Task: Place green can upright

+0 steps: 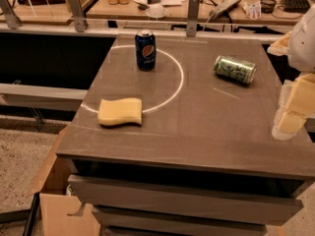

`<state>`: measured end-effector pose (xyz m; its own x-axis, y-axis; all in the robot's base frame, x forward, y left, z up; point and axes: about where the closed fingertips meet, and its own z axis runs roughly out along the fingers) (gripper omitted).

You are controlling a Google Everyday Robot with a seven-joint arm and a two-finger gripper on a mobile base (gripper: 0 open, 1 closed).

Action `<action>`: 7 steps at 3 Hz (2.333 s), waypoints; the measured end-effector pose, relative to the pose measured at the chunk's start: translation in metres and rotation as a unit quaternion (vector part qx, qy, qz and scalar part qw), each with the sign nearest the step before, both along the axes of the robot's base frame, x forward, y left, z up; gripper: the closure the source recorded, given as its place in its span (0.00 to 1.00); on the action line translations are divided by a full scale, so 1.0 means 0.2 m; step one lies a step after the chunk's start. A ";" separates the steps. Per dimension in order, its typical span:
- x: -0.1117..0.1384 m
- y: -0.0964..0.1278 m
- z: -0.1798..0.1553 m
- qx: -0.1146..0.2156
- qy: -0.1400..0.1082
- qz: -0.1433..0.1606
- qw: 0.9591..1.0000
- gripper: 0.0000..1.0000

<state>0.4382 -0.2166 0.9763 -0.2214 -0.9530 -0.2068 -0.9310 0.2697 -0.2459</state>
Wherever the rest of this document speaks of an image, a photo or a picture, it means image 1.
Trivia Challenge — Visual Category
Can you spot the metal rail bracket right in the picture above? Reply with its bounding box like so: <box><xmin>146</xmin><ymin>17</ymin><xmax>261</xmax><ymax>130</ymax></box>
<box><xmin>186</xmin><ymin>0</ymin><xmax>200</xmax><ymax>37</ymax></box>

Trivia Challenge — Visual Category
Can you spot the grey drawer cabinet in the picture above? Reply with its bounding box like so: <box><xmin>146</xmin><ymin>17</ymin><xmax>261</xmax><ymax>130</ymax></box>
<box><xmin>57</xmin><ymin>35</ymin><xmax>315</xmax><ymax>236</ymax></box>

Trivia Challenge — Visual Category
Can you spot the white face mask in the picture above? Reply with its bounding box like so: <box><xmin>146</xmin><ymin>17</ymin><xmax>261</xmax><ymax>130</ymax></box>
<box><xmin>146</xmin><ymin>4</ymin><xmax>167</xmax><ymax>19</ymax></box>

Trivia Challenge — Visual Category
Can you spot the metal rail bracket left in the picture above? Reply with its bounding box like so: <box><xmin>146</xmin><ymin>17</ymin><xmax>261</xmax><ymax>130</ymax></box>
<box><xmin>0</xmin><ymin>0</ymin><xmax>22</xmax><ymax>30</ymax></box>

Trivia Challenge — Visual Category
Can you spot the blue Pepsi can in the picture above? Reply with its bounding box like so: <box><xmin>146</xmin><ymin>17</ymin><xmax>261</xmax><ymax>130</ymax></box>
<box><xmin>135</xmin><ymin>29</ymin><xmax>157</xmax><ymax>71</ymax></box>

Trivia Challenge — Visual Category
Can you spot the cardboard box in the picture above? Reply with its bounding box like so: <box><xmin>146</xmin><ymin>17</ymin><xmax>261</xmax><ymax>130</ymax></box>
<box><xmin>28</xmin><ymin>127</ymin><xmax>100</xmax><ymax>236</ymax></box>

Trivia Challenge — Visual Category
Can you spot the black keyboard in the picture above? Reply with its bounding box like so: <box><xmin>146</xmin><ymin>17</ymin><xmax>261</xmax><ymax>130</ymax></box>
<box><xmin>282</xmin><ymin>0</ymin><xmax>310</xmax><ymax>14</ymax></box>

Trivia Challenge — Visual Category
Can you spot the metal rail bracket middle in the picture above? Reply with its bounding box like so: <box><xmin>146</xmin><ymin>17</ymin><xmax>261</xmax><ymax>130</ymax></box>
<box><xmin>68</xmin><ymin>0</ymin><xmax>87</xmax><ymax>32</ymax></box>

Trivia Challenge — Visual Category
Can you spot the metal rail bracket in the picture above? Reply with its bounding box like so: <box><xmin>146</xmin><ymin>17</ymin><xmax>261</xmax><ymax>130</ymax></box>
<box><xmin>186</xmin><ymin>0</ymin><xmax>200</xmax><ymax>37</ymax></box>
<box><xmin>0</xmin><ymin>0</ymin><xmax>22</xmax><ymax>30</ymax></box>
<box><xmin>68</xmin><ymin>0</ymin><xmax>87</xmax><ymax>32</ymax></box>

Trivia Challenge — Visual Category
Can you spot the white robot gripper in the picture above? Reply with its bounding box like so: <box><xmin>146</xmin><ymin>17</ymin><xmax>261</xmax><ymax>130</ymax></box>
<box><xmin>267</xmin><ymin>5</ymin><xmax>315</xmax><ymax>141</ymax></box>

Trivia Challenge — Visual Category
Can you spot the grey power strip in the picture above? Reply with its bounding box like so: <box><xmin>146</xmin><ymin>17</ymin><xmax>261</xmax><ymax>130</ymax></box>
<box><xmin>209</xmin><ymin>0</ymin><xmax>241</xmax><ymax>20</ymax></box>

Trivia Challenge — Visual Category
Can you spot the green soda can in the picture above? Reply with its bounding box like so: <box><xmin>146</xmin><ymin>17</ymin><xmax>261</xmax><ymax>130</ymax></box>
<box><xmin>214</xmin><ymin>55</ymin><xmax>257</xmax><ymax>85</ymax></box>

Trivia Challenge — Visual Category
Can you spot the dark small bowl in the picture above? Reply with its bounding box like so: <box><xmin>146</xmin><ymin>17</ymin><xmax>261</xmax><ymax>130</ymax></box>
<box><xmin>260</xmin><ymin>0</ymin><xmax>277</xmax><ymax>14</ymax></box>

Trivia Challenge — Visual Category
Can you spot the yellow sponge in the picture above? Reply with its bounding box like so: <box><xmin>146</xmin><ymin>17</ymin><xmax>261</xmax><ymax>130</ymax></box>
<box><xmin>97</xmin><ymin>97</ymin><xmax>142</xmax><ymax>126</ymax></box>

